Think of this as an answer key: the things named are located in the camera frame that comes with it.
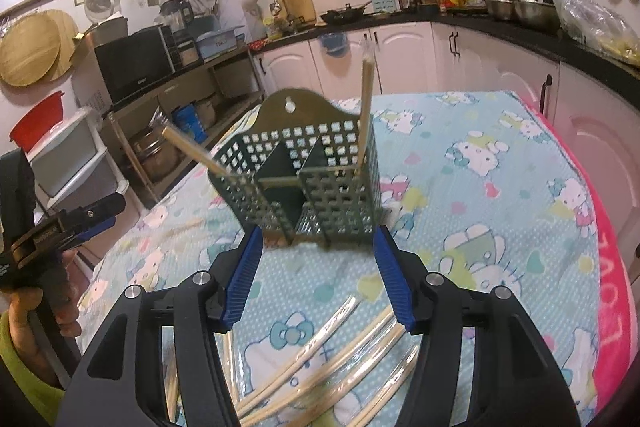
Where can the red plastic basin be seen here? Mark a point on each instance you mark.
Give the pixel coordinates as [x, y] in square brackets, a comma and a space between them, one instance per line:
[37, 119]

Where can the small round wooden board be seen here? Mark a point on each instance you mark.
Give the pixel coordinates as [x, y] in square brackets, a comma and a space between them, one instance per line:
[69, 42]

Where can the white plastic drawer cabinet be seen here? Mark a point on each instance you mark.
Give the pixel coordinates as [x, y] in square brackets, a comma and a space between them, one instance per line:
[75, 167]

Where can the green perforated utensil holder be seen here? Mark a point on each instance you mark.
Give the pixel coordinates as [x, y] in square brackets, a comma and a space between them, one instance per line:
[325, 187]

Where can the black microwave oven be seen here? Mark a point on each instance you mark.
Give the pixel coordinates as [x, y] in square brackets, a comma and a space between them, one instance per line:
[135, 64]

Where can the blue cartoon cat printed blanket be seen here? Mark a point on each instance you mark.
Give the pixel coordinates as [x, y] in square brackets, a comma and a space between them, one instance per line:
[475, 217]

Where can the person's left forearm green sleeve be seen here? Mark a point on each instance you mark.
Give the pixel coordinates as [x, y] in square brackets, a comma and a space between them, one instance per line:
[20, 382]

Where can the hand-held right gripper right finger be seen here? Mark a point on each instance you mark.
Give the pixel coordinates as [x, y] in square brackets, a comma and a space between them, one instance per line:
[395, 282]

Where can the blue knife block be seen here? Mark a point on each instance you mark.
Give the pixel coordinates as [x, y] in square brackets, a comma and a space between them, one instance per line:
[385, 1]

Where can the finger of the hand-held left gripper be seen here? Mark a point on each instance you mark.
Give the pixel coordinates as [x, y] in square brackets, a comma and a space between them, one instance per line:
[100, 208]
[95, 230]

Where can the blue snack bag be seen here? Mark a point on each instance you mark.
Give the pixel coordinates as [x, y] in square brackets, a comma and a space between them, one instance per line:
[191, 123]

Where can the person's left hand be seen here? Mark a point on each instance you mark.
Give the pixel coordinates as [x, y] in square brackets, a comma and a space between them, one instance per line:
[66, 307]

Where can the steel mixing basins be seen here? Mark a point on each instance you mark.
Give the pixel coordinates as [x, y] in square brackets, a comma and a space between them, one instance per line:
[522, 9]

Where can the black wok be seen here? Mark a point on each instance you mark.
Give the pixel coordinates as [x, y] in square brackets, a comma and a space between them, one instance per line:
[345, 13]

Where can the glass pot lid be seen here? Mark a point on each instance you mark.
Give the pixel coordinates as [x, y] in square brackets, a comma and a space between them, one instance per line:
[101, 2]

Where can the steel pot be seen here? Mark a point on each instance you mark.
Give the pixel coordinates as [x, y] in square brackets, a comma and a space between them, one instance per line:
[155, 154]

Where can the clear plastic bag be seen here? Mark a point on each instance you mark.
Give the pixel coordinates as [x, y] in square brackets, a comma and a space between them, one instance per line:
[595, 22]

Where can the large round wooden board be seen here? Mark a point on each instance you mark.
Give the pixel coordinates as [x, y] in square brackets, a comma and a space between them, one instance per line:
[27, 49]

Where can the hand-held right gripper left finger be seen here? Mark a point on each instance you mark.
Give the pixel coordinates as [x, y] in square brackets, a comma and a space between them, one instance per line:
[242, 282]

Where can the white kitchen cabinets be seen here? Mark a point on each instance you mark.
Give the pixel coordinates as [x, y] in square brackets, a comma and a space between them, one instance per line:
[425, 57]

